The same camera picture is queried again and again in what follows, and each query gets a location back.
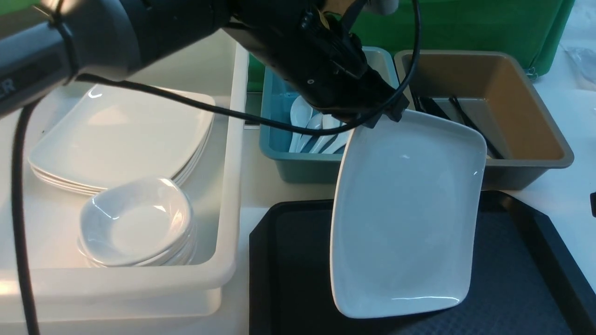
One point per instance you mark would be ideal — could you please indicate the brown plastic bin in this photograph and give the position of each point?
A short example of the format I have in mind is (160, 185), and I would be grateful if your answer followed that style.
(496, 94)

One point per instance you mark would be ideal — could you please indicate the white spoon far left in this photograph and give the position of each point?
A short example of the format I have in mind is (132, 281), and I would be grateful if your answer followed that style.
(300, 114)

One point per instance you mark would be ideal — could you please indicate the stack of white bowls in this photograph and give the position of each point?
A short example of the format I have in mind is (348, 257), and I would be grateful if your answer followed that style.
(147, 222)

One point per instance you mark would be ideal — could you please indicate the black serving tray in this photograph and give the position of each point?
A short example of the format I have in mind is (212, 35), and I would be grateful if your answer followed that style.
(524, 279)

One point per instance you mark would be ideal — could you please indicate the stack of white square plates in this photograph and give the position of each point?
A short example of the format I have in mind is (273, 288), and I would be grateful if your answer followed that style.
(113, 136)

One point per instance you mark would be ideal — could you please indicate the teal plastic bin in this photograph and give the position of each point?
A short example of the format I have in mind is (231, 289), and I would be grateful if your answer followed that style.
(306, 167)

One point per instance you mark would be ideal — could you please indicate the clear plastic bag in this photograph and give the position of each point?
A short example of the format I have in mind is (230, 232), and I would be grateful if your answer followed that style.
(584, 65)

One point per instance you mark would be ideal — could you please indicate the bundle of black chopsticks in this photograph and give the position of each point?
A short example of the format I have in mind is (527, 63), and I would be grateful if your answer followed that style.
(429, 106)

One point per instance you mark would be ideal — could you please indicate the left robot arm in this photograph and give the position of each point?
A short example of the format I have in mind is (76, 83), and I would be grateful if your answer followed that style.
(57, 41)

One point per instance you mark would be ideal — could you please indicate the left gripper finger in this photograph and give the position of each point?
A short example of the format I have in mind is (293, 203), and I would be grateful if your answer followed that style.
(370, 120)
(396, 109)

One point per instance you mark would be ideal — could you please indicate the large white plastic tub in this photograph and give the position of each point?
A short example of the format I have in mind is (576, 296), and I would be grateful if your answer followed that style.
(67, 292)

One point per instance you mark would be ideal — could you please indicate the large white rice plate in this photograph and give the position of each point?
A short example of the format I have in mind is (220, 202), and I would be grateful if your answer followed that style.
(404, 216)

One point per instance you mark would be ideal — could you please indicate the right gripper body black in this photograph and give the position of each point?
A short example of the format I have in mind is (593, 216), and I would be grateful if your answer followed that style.
(593, 204)

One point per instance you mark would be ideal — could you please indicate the green backdrop cloth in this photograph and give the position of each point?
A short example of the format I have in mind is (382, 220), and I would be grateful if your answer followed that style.
(524, 29)

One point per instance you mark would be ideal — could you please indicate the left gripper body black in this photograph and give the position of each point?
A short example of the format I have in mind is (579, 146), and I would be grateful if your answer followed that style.
(308, 44)

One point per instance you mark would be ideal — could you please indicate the white ceramic spoon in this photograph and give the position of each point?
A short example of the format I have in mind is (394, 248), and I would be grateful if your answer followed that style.
(338, 143)

